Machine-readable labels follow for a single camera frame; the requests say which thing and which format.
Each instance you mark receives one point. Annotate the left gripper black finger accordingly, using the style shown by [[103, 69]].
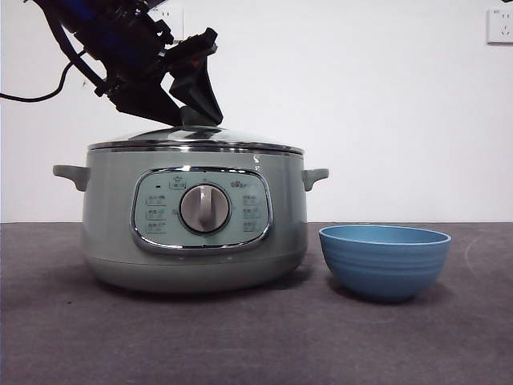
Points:
[[140, 100], [202, 92]]

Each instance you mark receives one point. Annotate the glass lid with green knob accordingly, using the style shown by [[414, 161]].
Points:
[[228, 138]]

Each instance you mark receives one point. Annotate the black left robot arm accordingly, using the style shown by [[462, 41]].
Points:
[[120, 40]]

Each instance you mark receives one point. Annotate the pale green electric steamer pot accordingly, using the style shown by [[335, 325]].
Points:
[[112, 220]]

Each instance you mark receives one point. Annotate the blue ribbed bowl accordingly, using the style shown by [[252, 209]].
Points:
[[384, 268]]

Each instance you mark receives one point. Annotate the white wall socket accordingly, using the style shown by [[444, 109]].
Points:
[[501, 26], [178, 24]]

